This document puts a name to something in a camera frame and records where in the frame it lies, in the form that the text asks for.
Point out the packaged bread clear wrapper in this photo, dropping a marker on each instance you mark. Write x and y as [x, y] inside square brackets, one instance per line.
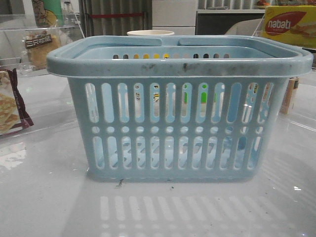
[38, 45]

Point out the light blue plastic basket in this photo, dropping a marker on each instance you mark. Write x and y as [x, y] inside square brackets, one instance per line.
[177, 108]

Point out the white paper cup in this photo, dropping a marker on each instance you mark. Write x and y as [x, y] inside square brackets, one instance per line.
[150, 33]

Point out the white drawer cabinet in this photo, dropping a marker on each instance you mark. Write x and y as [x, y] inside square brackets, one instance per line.
[178, 16]

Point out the small tan cardboard box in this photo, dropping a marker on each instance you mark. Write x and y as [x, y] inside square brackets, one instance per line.
[289, 96]

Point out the brown cracker snack bag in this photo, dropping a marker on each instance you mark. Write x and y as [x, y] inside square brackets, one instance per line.
[13, 114]

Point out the green yellow cartoon package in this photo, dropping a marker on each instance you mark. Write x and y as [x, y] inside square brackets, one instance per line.
[47, 13]

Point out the clear acrylic shelf left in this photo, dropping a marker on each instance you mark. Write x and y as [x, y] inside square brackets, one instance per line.
[14, 29]

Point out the yellow nabati wafer box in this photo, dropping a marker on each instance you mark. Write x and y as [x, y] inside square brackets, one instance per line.
[275, 10]

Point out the clear acrylic stand right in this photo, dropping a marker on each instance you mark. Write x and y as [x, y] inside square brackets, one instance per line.
[259, 27]

